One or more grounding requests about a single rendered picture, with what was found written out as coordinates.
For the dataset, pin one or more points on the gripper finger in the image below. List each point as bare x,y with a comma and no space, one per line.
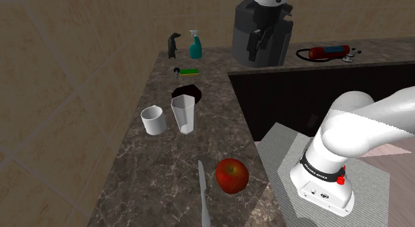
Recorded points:
265,39
253,46

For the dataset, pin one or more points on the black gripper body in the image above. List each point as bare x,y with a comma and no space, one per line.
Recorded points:
266,18

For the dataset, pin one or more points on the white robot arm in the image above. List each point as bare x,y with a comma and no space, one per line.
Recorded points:
343,135

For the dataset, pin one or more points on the dark grey kitchen appliance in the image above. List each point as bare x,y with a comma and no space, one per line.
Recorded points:
241,41

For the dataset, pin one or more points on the teal spray bottle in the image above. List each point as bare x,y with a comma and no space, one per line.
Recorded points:
195,50

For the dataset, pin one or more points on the red fire extinguisher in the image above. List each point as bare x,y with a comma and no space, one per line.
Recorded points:
327,53

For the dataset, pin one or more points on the green and yellow sponge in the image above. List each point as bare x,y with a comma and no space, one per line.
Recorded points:
189,71

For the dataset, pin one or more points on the black bowl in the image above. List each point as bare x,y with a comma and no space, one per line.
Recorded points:
188,89

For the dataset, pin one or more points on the small black knob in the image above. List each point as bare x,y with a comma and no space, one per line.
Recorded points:
176,70

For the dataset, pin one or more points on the black animal figure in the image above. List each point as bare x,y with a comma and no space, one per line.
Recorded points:
172,44

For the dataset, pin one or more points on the white hexagonal cup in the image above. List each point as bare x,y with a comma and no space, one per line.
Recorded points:
183,112

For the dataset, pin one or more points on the white mug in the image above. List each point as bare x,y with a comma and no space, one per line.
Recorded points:
154,122

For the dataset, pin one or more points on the red apple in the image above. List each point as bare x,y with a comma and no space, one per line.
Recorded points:
231,176

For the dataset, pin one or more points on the silver knife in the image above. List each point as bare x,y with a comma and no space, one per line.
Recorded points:
203,194

